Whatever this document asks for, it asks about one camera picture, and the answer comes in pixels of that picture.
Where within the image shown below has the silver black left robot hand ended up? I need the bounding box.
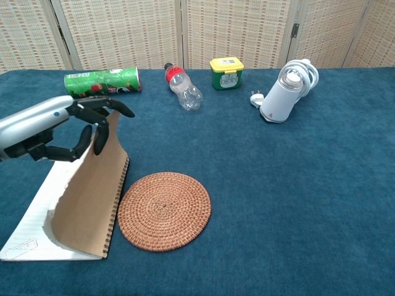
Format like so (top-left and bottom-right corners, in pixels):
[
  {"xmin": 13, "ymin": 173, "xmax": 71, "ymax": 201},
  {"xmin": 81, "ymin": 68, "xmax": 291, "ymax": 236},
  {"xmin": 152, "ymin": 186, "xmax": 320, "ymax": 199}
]
[{"xmin": 0, "ymin": 94, "xmax": 136, "ymax": 163}]

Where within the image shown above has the round woven rattan coaster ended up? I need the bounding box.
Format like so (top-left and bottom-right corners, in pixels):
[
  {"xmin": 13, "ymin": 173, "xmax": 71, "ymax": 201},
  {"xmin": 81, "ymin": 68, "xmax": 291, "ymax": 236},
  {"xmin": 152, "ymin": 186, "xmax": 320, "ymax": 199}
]
[{"xmin": 117, "ymin": 171, "xmax": 212, "ymax": 252}]

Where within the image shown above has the blue velvet tablecloth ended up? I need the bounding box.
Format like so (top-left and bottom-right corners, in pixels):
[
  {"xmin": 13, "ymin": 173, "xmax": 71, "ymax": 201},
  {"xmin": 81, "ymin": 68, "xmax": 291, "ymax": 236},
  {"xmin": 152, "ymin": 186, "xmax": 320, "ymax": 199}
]
[{"xmin": 0, "ymin": 67, "xmax": 395, "ymax": 296}]

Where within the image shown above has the woven folding screen panel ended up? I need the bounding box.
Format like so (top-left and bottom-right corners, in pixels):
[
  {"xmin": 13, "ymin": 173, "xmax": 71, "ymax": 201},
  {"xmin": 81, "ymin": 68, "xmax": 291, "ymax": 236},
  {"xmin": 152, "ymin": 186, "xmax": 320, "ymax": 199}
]
[
  {"xmin": 180, "ymin": 0, "xmax": 301, "ymax": 70},
  {"xmin": 341, "ymin": 0, "xmax": 395, "ymax": 68},
  {"xmin": 0, "ymin": 0, "xmax": 75, "ymax": 75},
  {"xmin": 51, "ymin": 0, "xmax": 183, "ymax": 71},
  {"xmin": 285, "ymin": 0, "xmax": 376, "ymax": 69}
]

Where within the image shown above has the green box yellow lid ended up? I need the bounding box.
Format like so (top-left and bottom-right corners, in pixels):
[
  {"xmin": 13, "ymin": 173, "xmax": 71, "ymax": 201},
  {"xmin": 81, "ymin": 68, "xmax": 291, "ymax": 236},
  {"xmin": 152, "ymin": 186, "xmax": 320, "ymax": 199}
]
[{"xmin": 209, "ymin": 57, "xmax": 244, "ymax": 91}]

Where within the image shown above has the clear plastic bottle red label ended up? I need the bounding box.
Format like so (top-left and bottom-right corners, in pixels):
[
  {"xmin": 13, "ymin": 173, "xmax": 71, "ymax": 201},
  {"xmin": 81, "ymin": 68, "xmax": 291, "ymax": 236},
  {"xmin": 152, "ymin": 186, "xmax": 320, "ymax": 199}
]
[{"xmin": 164, "ymin": 62, "xmax": 204, "ymax": 111}]

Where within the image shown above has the brown kraft spiral notebook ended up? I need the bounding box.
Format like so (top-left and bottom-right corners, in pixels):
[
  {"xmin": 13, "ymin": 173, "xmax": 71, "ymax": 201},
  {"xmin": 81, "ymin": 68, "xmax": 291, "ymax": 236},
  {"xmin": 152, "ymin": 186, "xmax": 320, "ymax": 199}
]
[{"xmin": 0, "ymin": 110, "xmax": 130, "ymax": 262}]

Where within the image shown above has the white power cable with plug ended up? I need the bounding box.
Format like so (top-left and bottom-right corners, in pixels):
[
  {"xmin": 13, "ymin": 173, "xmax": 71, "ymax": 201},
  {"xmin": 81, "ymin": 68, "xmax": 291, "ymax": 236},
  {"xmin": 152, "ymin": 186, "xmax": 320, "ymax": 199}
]
[{"xmin": 249, "ymin": 58, "xmax": 320, "ymax": 109}]

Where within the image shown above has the green chip can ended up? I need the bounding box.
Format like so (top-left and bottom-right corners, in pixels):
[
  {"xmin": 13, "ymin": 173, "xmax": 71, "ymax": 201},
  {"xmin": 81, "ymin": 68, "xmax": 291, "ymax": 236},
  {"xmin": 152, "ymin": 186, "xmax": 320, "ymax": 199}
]
[{"xmin": 64, "ymin": 67, "xmax": 143, "ymax": 99}]

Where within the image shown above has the white cylindrical electric appliance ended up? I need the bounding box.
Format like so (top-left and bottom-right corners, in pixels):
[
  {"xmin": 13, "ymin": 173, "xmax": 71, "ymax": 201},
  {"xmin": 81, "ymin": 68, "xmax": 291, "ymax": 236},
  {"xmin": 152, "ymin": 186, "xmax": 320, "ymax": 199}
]
[{"xmin": 259, "ymin": 68, "xmax": 305, "ymax": 124}]

